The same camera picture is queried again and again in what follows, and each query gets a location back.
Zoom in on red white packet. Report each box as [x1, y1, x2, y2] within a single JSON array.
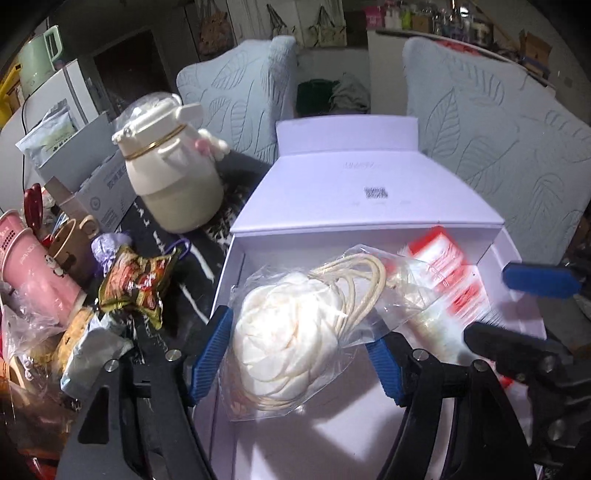
[[399, 226, 485, 326]]

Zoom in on brown patterned hanging bag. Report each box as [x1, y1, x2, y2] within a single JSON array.
[[198, 0, 228, 51]]

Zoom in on leaf pattern covered chair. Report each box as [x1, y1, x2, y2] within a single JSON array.
[[402, 37, 591, 273], [175, 36, 298, 167]]

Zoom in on yellow snack bag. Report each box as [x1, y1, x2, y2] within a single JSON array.
[[53, 307, 95, 370]]

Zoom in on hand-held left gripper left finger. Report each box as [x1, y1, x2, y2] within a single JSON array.
[[55, 305, 236, 480]]

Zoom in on brown gold snack packet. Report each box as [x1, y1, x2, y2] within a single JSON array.
[[98, 247, 183, 328]]

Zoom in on printed white cardboard box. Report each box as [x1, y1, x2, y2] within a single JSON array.
[[37, 113, 139, 232]]

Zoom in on crumpled clear plastic bags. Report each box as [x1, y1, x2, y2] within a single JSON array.
[[0, 295, 93, 462]]

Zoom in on pink cup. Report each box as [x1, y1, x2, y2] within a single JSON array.
[[0, 210, 86, 328]]

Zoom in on clear zip bag beige item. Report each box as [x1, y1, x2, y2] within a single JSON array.
[[406, 309, 467, 365]]

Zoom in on brown mug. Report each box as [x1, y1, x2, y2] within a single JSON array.
[[46, 215, 100, 287]]

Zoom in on white cloth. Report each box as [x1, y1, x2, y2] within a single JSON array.
[[217, 247, 444, 423]]

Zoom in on pale lavender cardboard box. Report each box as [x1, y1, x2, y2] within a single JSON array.
[[194, 117, 550, 480]]

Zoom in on purple drawstring pouch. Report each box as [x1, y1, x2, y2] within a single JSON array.
[[91, 232, 132, 273]]

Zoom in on dark wooden door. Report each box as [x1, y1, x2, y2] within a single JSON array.
[[92, 28, 171, 112]]

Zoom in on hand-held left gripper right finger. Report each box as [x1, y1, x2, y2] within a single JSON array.
[[367, 330, 543, 480]]

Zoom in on dark green bag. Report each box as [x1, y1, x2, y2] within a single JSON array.
[[295, 79, 340, 116]]

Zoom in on white green pouch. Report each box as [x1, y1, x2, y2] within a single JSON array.
[[16, 99, 77, 169]]

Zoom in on canvas tote bag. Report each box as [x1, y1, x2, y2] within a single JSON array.
[[300, 7, 347, 47], [265, 4, 293, 38]]

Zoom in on red handled utensil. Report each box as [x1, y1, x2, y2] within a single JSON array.
[[25, 183, 44, 232]]

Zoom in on pale green electric kettle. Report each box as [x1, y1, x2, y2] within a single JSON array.
[[18, 25, 63, 97]]

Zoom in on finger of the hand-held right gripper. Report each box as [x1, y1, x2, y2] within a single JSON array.
[[501, 261, 591, 301], [464, 320, 591, 457]]

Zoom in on grey crumpled cloth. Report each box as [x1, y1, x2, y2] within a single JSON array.
[[330, 74, 370, 114]]

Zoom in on row of shelf bottles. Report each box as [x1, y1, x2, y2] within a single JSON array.
[[365, 0, 490, 44]]

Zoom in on black white patterned tablecloth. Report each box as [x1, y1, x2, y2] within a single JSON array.
[[115, 152, 273, 347]]

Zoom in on open brown cardboard box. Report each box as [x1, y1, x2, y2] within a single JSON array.
[[517, 30, 552, 75]]

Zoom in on cream water bottle gold band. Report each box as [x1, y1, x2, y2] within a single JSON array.
[[113, 92, 232, 234]]

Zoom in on white fridge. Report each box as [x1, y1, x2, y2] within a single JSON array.
[[0, 58, 100, 185]]

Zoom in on silver foil packet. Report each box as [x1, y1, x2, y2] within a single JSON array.
[[60, 318, 134, 398]]

